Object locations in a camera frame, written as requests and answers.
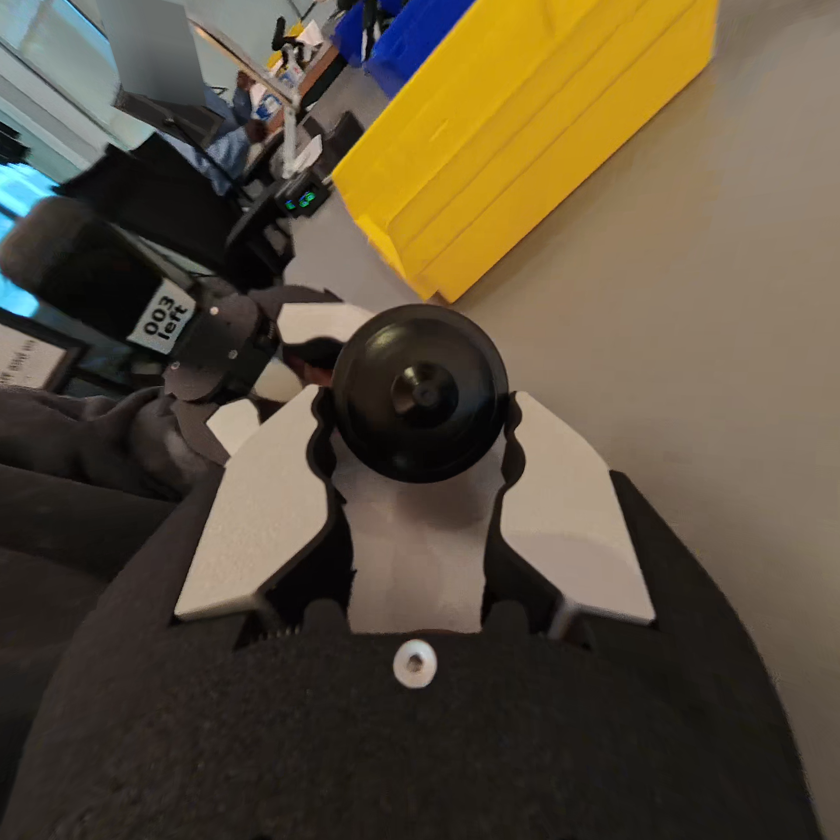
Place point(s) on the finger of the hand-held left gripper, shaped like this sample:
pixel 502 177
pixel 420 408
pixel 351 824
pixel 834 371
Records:
pixel 233 426
pixel 321 321

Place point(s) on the black office chair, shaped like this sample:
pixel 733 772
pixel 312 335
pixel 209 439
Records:
pixel 170 210

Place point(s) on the clear document stand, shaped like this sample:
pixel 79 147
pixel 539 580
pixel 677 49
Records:
pixel 289 131

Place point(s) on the blue storage bin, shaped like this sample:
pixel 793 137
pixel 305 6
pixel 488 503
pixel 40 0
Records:
pixel 413 39
pixel 348 33

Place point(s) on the black framed marker sign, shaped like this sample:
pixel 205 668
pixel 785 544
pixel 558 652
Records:
pixel 33 361

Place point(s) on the black bottle lid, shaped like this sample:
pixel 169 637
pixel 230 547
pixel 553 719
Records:
pixel 420 394

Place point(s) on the yellow storage bin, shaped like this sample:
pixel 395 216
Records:
pixel 525 131

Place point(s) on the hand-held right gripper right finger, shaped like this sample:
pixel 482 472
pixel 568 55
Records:
pixel 571 525

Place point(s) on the black charger with green lights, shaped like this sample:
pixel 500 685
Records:
pixel 303 200

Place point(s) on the person's left hand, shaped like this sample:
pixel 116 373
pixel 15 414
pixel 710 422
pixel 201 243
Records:
pixel 315 367

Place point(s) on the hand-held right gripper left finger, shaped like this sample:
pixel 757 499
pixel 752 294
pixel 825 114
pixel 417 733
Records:
pixel 262 525

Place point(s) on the black box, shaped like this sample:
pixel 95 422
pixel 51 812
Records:
pixel 344 131

